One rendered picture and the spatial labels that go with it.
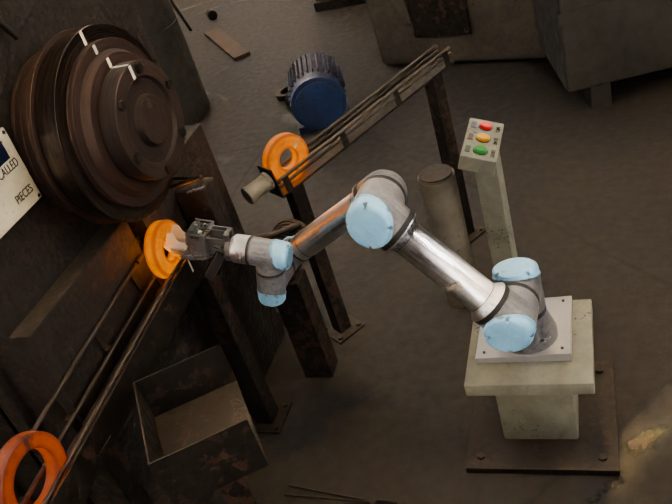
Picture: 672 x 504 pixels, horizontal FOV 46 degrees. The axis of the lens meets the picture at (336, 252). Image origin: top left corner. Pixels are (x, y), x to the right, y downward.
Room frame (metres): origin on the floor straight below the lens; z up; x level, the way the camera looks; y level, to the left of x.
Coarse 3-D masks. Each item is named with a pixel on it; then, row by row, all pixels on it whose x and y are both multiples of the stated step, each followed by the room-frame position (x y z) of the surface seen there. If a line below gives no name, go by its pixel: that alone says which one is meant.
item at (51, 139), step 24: (96, 24) 1.88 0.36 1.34; (72, 48) 1.78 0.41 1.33; (144, 48) 2.01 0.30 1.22; (48, 72) 1.73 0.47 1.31; (48, 96) 1.69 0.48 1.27; (48, 120) 1.66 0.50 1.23; (48, 144) 1.65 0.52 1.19; (48, 168) 1.65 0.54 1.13; (72, 168) 1.62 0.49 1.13; (72, 192) 1.64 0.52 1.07; (96, 192) 1.65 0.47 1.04; (96, 216) 1.69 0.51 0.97; (120, 216) 1.68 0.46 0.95; (144, 216) 1.75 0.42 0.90
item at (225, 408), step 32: (160, 384) 1.37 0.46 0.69; (192, 384) 1.38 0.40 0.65; (224, 384) 1.39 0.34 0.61; (160, 416) 1.36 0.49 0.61; (192, 416) 1.33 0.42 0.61; (224, 416) 1.30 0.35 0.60; (160, 448) 1.25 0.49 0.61; (192, 448) 1.12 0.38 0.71; (224, 448) 1.13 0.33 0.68; (256, 448) 1.14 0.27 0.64; (160, 480) 1.10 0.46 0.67; (192, 480) 1.11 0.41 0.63; (224, 480) 1.12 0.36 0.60
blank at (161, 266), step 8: (152, 224) 1.85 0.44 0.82; (160, 224) 1.84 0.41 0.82; (168, 224) 1.87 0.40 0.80; (176, 224) 1.89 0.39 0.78; (152, 232) 1.81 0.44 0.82; (160, 232) 1.83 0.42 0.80; (168, 232) 1.85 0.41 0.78; (144, 240) 1.81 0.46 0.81; (152, 240) 1.79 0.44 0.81; (160, 240) 1.81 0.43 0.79; (144, 248) 1.79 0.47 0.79; (152, 248) 1.78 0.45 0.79; (160, 248) 1.80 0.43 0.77; (152, 256) 1.77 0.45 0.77; (160, 256) 1.78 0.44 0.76; (168, 256) 1.85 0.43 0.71; (176, 256) 1.84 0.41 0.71; (152, 264) 1.77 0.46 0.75; (160, 264) 1.77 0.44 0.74; (168, 264) 1.80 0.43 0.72; (152, 272) 1.78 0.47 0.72; (160, 272) 1.77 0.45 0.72; (168, 272) 1.78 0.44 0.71
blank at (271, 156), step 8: (280, 136) 2.21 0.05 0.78; (288, 136) 2.22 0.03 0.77; (296, 136) 2.23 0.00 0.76; (272, 144) 2.19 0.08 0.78; (280, 144) 2.20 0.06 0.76; (288, 144) 2.21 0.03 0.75; (296, 144) 2.22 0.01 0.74; (304, 144) 2.24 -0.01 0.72; (264, 152) 2.20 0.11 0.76; (272, 152) 2.18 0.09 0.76; (280, 152) 2.19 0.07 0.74; (296, 152) 2.22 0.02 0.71; (304, 152) 2.23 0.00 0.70; (264, 160) 2.18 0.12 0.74; (272, 160) 2.18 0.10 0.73; (296, 160) 2.22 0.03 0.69; (272, 168) 2.17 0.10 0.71; (280, 168) 2.19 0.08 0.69; (288, 168) 2.21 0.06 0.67; (280, 176) 2.18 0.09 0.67; (288, 176) 2.19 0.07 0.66; (296, 176) 2.21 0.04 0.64
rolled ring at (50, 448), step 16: (32, 432) 1.23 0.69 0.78; (16, 448) 1.19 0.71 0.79; (32, 448) 1.21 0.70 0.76; (48, 448) 1.24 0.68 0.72; (0, 464) 1.16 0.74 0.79; (16, 464) 1.17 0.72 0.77; (48, 464) 1.24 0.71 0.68; (0, 480) 1.13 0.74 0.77; (48, 480) 1.22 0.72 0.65; (0, 496) 1.11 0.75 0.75
